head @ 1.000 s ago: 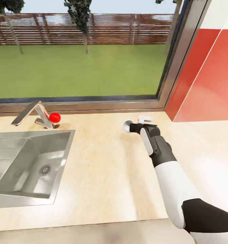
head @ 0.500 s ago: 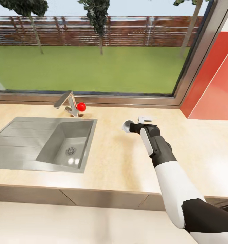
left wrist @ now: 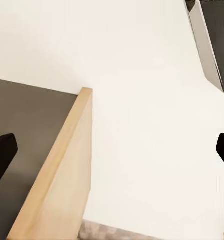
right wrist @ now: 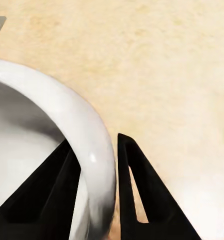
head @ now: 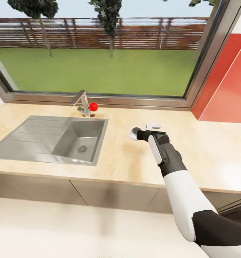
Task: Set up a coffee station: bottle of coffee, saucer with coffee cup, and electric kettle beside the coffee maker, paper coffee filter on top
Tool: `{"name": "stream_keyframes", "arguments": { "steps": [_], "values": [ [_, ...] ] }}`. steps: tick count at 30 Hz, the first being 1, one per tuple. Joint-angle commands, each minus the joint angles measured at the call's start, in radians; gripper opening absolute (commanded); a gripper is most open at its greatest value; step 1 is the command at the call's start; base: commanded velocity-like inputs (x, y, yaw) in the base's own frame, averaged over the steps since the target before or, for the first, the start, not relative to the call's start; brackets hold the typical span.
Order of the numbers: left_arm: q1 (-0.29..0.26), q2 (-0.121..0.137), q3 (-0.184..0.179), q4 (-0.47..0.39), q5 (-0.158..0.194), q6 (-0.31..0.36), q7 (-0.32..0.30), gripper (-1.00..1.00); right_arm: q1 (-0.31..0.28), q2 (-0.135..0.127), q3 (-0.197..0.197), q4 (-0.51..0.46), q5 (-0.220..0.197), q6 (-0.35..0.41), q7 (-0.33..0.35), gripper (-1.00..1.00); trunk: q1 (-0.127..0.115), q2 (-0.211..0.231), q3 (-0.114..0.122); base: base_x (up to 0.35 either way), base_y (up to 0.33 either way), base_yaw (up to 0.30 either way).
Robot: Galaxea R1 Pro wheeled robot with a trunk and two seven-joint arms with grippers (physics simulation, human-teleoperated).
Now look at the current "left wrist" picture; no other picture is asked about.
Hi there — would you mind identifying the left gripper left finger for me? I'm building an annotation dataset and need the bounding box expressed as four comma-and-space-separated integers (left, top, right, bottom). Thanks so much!
0, 133, 18, 180

